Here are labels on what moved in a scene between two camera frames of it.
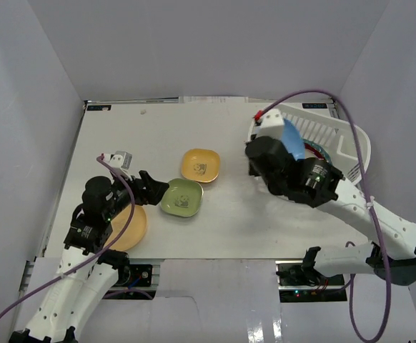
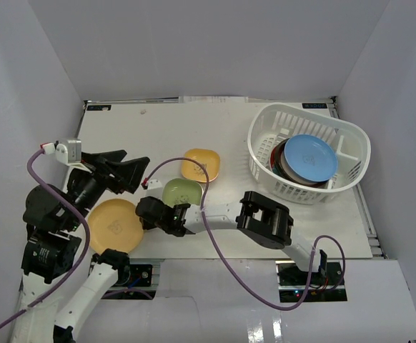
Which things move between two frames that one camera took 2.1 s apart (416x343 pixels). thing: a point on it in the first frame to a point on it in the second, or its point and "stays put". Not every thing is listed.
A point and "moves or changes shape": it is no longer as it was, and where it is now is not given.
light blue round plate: x=292 y=138 moves or changes shape
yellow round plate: x=134 y=234 stays put
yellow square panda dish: x=201 y=165 stays put
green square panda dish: x=183 y=197 stays put
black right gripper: x=251 y=171 to x=147 y=224
